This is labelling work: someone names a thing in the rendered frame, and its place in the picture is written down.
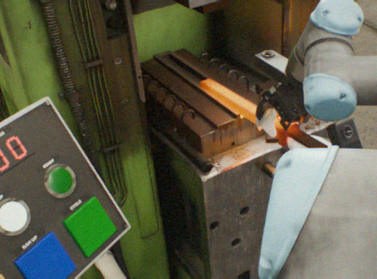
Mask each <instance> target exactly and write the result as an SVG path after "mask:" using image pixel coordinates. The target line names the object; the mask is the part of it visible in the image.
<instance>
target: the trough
mask: <svg viewBox="0 0 377 279"><path fill-rule="evenodd" d="M160 58H162V59H163V60H165V61H166V62H167V63H169V64H171V66H173V67H175V68H176V69H177V70H179V71H180V72H182V73H184V75H186V76H188V77H189V78H190V79H191V80H193V81H195V82H196V83H197V84H198V85H201V84H200V81H206V80H207V78H206V77H205V76H202V75H201V74H200V73H198V72H197V71H195V70H194V69H193V68H191V67H189V66H188V65H187V64H185V63H183V62H181V61H180V60H179V59H178V58H175V57H174V56H173V55H171V54H165V55H162V56H160Z"/></svg>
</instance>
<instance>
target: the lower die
mask: <svg viewBox="0 0 377 279"><path fill-rule="evenodd" d="M165 54H171V55H173V56H174V57H175V58H178V59H179V60H180V61H181V62H183V63H185V64H187V65H188V66H189V67H191V68H193V69H194V70H195V71H197V72H198V73H200V74H201V75H202V76H205V77H206V78H207V79H209V78H210V79H211V80H212V81H216V82H217V83H218V84H220V85H223V86H224V87H225V88H226V89H228V90H230V91H232V92H234V93H235V94H238V95H239V96H241V97H242V98H244V99H246V100H247V101H249V102H251V103H253V104H255V105H256V106H258V103H259V102H261V100H259V99H258V96H259V95H258V94H256V93H254V92H253V91H252V90H249V93H248V92H247V89H248V88H247V87H245V86H243V85H242V84H240V83H239V84H238V85H236V83H237V81H235V80H234V79H233V78H230V77H229V78H228V80H226V75H225V73H223V72H221V71H219V73H216V70H217V69H216V68H215V67H212V65H210V67H207V65H208V63H206V62H204V61H203V60H202V62H199V58H198V57H197V56H195V55H194V54H192V53H190V52H189V51H188V50H186V49H184V48H183V49H179V50H177V51H174V52H171V51H170V50H169V51H165V52H162V53H160V54H155V55H153V59H151V60H147V61H145V62H143V63H140V69H141V70H142V71H143V72H144V75H148V76H150V78H151V79H152V81H157V83H158V85H159V88H161V87H162V88H164V89H166V91H167V95H169V94H172V95H174V96H175V99H176V102H182V103H184V105H185V110H193V112H194V113H195V119H193V114H192V113H191V112H188V113H185V114H184V117H183V121H184V135H185V136H186V140H187V141H188V142H189V143H190V144H191V145H192V146H193V147H195V148H196V149H197V150H198V151H200V152H201V153H202V155H203V156H205V157H206V158H208V157H211V156H214V155H216V154H218V153H220V152H222V151H226V150H228V149H230V148H232V147H235V146H237V145H239V144H241V143H243V142H247V141H249V140H251V139H253V138H256V137H259V136H261V135H262V134H265V132H266V131H265V130H264V129H263V128H262V129H261V130H260V131H259V130H258V129H257V125H256V124H255V123H254V122H252V121H251V120H248V119H247V118H246V117H243V118H240V113H238V112H237V111H236V110H234V108H232V107H229V105H227V104H226V103H225V102H223V101H221V100H220V98H217V97H216V96H215V95H214V94H211V93H210V92H208V91H207V90H206V89H204V88H203V87H202V86H201V85H198V84H197V83H196V82H195V81H193V80H191V79H190V78H189V77H188V76H186V75H184V73H182V72H180V71H179V70H177V69H176V68H175V67H173V66H171V64H169V63H167V62H166V61H165V60H163V59H162V58H160V56H162V55H165ZM148 83H149V79H148V78H147V77H144V78H143V86H144V95H145V100H146V101H145V102H144V103H145V104H147V105H148V102H147V98H146V90H145V88H146V85H147V84H148ZM148 90H149V103H150V105H151V106H152V109H153V111H154V112H155V103H154V99H153V94H154V92H155V90H157V85H156V84H151V85H149V88H148ZM164 97H165V92H164V91H163V90H159V91H158V93H157V94H156V99H157V103H158V112H159V116H160V117H161V118H162V120H164V119H163V110H162V99H163V98H164ZM261 99H262V97H261ZM164 104H165V109H166V120H167V122H168V124H169V125H171V127H172V118H171V107H172V106H173V105H174V101H173V98H171V97H169V98H167V99H166V101H165V103H164ZM183 112H184V111H183V107H182V105H181V104H178V105H176V106H175V108H174V117H175V128H176V130H177V132H178V133H179V134H180V135H181V136H182V133H181V123H180V116H181V114H182V113H183ZM232 142H234V145H233V146H232V145H231V143H232Z"/></svg>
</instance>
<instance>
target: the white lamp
mask: <svg viewBox="0 0 377 279"><path fill-rule="evenodd" d="M26 219H27V213H26V211H25V208H24V207H23V206H22V205H21V204H19V203H15V202H10V203H6V204H5V205H4V206H3V207H2V208H1V209H0V225H1V226H2V227H3V228H4V229H5V230H7V231H17V230H19V229H20V228H22V227H23V225H24V224H25V222H26Z"/></svg>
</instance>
